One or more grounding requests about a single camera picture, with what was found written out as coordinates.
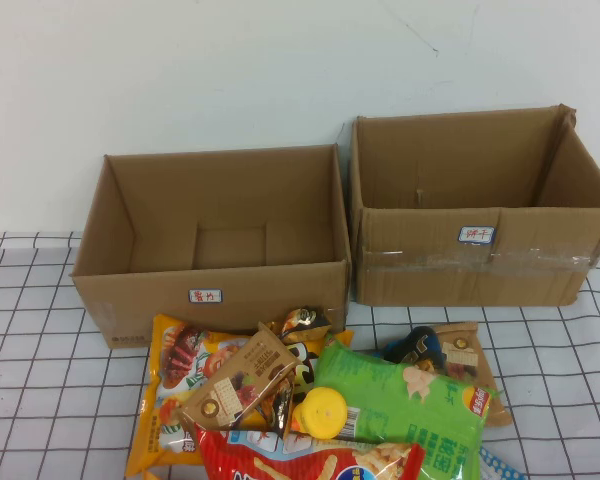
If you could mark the red prawn cracker bag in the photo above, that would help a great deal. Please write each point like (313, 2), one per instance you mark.
(260, 460)

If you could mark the small gold black snack packet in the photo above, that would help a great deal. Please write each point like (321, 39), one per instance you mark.
(305, 320)

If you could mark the dark blue snack packet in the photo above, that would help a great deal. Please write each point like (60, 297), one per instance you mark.
(415, 345)

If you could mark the yellow potato stick snack bag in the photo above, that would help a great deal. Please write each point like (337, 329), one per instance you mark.
(175, 360)

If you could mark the white handwritten label sticker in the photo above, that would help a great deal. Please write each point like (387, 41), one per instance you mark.
(476, 235)
(205, 296)

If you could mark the cardboard box with clear tape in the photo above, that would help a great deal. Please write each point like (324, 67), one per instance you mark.
(430, 280)

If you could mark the brown biscuit pack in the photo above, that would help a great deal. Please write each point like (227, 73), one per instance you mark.
(462, 345)
(230, 390)

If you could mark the green potato chips bag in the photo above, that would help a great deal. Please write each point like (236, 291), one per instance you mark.
(380, 395)

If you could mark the yellow rubber duck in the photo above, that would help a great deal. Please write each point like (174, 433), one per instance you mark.
(320, 415)

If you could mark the cardboard box with printed number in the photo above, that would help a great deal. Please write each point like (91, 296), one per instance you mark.
(130, 300)

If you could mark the blue white patterned packet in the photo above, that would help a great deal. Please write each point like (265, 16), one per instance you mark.
(495, 467)

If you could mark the white black-grid tablecloth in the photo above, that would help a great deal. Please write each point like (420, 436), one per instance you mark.
(30, 375)

